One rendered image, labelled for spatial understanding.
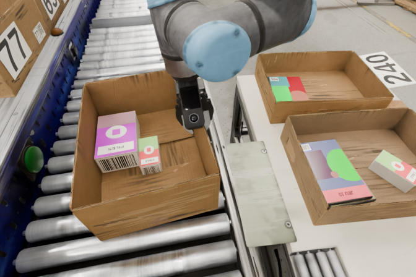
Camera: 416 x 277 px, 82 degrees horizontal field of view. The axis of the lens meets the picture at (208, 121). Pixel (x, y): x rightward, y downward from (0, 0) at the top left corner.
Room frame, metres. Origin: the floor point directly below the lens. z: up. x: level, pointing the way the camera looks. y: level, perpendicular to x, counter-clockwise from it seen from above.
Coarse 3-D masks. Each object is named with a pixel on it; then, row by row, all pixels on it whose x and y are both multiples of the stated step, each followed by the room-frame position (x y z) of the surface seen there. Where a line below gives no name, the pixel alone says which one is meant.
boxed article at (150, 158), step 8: (144, 144) 0.42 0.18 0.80; (152, 144) 0.42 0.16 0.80; (144, 152) 0.40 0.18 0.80; (152, 152) 0.40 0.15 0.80; (144, 160) 0.37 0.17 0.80; (152, 160) 0.37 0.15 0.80; (160, 160) 0.38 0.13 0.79; (144, 168) 0.35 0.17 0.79; (152, 168) 0.36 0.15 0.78; (160, 168) 0.36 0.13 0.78
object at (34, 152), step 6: (30, 150) 0.37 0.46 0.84; (36, 150) 0.38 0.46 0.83; (30, 156) 0.36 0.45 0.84; (36, 156) 0.37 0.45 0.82; (42, 156) 0.39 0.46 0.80; (30, 162) 0.35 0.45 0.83; (36, 162) 0.36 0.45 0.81; (42, 162) 0.37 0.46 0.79; (30, 168) 0.33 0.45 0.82; (36, 168) 0.34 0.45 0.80
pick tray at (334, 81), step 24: (264, 72) 0.70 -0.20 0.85; (288, 72) 0.83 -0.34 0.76; (312, 72) 0.83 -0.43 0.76; (336, 72) 0.83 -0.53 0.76; (360, 72) 0.76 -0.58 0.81; (264, 96) 0.65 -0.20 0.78; (312, 96) 0.68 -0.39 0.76; (336, 96) 0.68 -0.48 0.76; (360, 96) 0.68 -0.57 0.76; (384, 96) 0.60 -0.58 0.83
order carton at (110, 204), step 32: (96, 96) 0.56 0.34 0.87; (128, 96) 0.58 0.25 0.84; (160, 96) 0.61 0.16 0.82; (96, 128) 0.48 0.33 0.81; (160, 128) 0.52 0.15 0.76; (192, 160) 0.40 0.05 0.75; (96, 192) 0.28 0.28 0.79; (128, 192) 0.30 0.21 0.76; (160, 192) 0.22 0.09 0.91; (192, 192) 0.24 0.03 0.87; (96, 224) 0.19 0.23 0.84; (128, 224) 0.20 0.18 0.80
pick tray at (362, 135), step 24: (288, 120) 0.47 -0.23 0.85; (312, 120) 0.50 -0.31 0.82; (336, 120) 0.51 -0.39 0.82; (360, 120) 0.51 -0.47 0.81; (384, 120) 0.52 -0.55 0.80; (408, 120) 0.50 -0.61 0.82; (288, 144) 0.43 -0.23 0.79; (360, 144) 0.46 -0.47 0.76; (384, 144) 0.46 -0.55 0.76; (408, 144) 0.45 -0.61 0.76; (360, 168) 0.37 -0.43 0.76; (312, 192) 0.27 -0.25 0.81; (384, 192) 0.30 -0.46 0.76; (408, 192) 0.30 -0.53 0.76; (312, 216) 0.23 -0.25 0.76; (336, 216) 0.22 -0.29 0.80; (360, 216) 0.22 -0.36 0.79; (384, 216) 0.23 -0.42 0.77; (408, 216) 0.24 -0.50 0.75
